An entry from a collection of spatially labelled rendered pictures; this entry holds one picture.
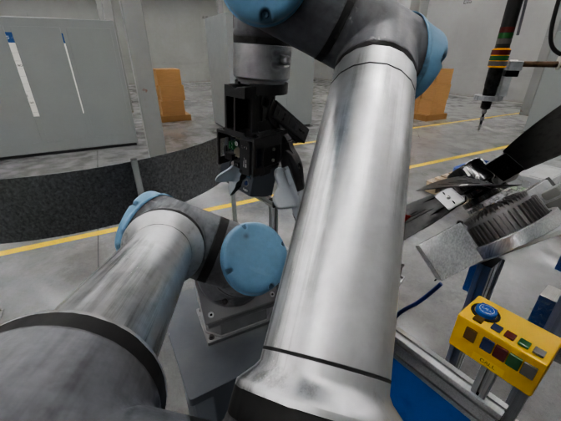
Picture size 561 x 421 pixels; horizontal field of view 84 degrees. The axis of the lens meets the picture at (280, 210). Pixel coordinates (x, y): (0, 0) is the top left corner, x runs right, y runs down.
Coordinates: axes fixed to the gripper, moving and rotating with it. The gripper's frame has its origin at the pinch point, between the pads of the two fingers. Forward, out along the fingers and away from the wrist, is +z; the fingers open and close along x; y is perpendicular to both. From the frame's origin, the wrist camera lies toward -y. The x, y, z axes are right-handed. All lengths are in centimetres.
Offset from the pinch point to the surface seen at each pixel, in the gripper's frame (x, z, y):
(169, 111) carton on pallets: -693, 146, -434
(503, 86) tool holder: 21, -18, -72
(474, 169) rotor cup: 21, 7, -78
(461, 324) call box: 33, 26, -28
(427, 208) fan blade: 12, 22, -72
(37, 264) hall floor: -250, 151, -8
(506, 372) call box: 43, 30, -25
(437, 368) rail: 33, 45, -32
